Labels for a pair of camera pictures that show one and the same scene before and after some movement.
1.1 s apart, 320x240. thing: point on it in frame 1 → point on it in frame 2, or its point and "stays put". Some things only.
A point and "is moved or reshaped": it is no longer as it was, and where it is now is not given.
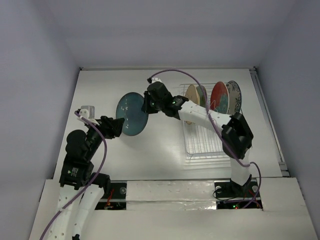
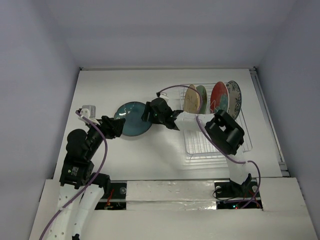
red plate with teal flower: x=220 y=98 stays put
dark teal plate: x=129 y=107 is moved or reshaped
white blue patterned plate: x=235 y=95 stays put
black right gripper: x=151 y=103 → x=152 y=112
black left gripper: x=111 y=126 stays put
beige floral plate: x=192 y=95 stays put
